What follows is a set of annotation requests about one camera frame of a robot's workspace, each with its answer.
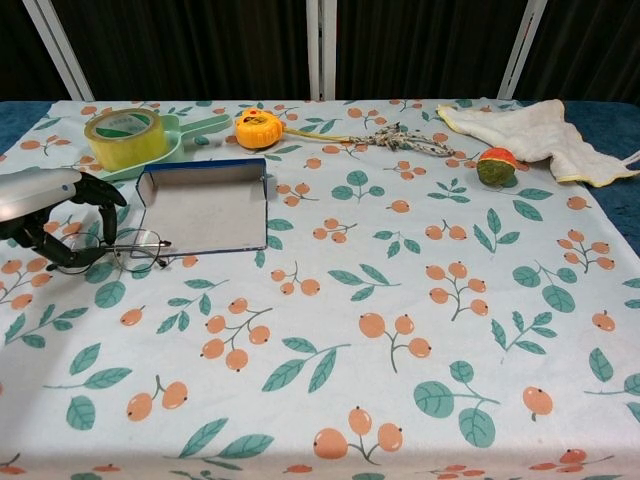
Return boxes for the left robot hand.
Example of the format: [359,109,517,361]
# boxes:
[0,168,129,274]

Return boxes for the black rimmed eyeglasses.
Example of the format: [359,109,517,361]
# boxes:
[54,228,174,274]

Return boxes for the blue cardboard box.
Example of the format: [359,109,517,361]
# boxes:
[135,157,271,256]

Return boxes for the clear packing tape roll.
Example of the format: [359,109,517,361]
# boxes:
[83,107,169,171]

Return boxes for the black pleated curtain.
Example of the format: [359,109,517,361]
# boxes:
[47,0,311,101]
[514,0,640,104]
[0,0,76,101]
[333,0,529,101]

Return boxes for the mint green plastic scoop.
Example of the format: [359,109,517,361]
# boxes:
[92,113,233,182]

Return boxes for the yellow tape measure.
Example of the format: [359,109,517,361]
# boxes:
[234,106,357,150]

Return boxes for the floral fruit tablecloth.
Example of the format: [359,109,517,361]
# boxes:
[0,98,640,480]

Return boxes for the orange green ball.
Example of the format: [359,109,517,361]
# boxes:
[476,146,518,190]

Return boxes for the white towel yellow edge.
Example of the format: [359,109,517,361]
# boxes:
[435,98,640,189]

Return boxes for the white frame post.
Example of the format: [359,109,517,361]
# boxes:
[305,0,337,100]
[497,0,549,100]
[22,0,96,101]

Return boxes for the braided rope toy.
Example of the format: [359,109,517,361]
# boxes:
[349,123,456,159]

